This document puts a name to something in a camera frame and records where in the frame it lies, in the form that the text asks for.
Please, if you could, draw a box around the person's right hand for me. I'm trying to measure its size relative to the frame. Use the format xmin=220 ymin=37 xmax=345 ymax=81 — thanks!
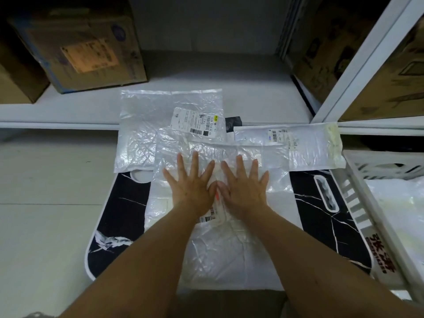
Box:
xmin=217 ymin=155 xmax=269 ymax=219

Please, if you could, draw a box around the white plastic basket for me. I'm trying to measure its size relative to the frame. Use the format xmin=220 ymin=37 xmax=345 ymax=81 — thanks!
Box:
xmin=331 ymin=150 xmax=424 ymax=302

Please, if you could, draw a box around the cardboard box with orange label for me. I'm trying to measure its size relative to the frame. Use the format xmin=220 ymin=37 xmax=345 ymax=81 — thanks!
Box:
xmin=8 ymin=6 xmax=148 ymax=94

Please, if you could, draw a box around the person's left hand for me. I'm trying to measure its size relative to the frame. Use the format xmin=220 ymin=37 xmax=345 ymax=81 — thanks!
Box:
xmin=162 ymin=151 xmax=218 ymax=212

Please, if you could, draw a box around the dark grey bag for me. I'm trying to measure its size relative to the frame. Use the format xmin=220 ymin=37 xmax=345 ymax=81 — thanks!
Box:
xmin=225 ymin=116 xmax=243 ymax=133

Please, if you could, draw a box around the black marble lap table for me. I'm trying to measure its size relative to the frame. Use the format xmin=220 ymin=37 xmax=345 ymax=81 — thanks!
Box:
xmin=85 ymin=167 xmax=373 ymax=282

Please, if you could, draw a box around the narrow white mailer taped end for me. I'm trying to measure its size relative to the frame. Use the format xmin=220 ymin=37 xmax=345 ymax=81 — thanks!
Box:
xmin=233 ymin=122 xmax=347 ymax=171

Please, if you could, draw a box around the large white bubble mailer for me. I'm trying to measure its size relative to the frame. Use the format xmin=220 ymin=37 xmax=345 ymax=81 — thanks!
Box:
xmin=366 ymin=177 xmax=424 ymax=269

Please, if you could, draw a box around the plain brown cardboard box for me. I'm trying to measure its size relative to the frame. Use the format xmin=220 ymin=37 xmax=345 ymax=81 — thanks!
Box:
xmin=0 ymin=36 xmax=50 ymax=104

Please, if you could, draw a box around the person's right forearm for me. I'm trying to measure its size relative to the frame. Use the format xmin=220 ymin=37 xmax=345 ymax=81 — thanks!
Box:
xmin=243 ymin=208 xmax=424 ymax=318

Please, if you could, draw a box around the cardboard box with black print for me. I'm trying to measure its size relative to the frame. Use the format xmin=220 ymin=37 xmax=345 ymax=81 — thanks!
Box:
xmin=291 ymin=0 xmax=424 ymax=122

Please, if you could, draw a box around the person's left forearm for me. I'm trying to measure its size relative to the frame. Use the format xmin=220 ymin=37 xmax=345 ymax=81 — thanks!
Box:
xmin=59 ymin=205 xmax=203 ymax=318

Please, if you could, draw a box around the white mailer yellow sticker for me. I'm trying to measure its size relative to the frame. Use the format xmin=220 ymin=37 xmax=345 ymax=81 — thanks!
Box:
xmin=114 ymin=89 xmax=227 ymax=173

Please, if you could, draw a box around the white metal shelf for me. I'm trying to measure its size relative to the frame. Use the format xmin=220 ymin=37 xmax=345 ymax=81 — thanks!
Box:
xmin=0 ymin=0 xmax=424 ymax=137

